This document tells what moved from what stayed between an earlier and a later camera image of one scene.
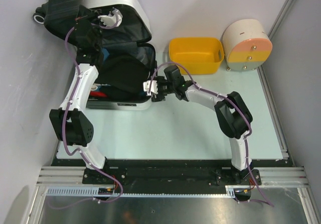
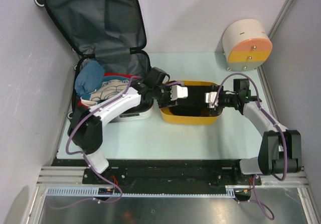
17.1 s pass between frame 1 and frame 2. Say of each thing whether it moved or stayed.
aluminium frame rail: stayed
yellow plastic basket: moved
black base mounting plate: stayed
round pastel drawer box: stayed
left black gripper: moved
